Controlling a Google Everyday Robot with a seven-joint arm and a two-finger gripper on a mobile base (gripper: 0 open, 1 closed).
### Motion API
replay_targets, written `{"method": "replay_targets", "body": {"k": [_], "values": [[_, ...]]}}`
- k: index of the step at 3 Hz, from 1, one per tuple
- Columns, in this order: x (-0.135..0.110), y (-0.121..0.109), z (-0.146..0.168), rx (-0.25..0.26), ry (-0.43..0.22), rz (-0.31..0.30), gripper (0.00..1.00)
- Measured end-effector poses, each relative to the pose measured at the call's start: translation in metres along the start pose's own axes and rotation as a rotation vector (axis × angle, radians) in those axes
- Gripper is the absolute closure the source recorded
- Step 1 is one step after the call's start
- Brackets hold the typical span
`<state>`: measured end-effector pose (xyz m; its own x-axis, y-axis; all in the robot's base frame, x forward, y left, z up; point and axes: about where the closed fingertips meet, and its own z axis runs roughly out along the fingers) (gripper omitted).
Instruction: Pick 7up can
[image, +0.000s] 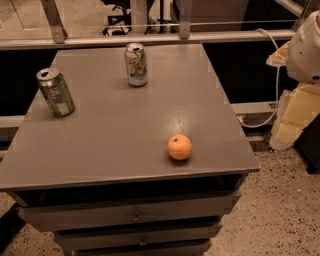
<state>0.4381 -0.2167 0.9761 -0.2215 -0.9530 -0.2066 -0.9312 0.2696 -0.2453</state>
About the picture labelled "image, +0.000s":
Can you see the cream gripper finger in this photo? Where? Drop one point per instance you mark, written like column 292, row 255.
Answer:
column 296, row 110
column 279, row 57

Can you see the white 7up soda can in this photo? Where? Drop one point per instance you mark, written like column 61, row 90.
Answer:
column 136, row 64

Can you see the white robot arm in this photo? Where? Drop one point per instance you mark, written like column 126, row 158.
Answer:
column 303, row 59

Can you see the green soda can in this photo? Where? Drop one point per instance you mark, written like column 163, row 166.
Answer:
column 54, row 89

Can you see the orange fruit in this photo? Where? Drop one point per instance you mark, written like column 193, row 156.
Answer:
column 179, row 147

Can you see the black office chair base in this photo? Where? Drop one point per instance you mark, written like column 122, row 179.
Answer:
column 128, row 20

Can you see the grey drawer cabinet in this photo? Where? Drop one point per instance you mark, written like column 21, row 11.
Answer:
column 101, row 178

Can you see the metal railing frame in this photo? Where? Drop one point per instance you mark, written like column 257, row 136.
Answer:
column 40, row 24

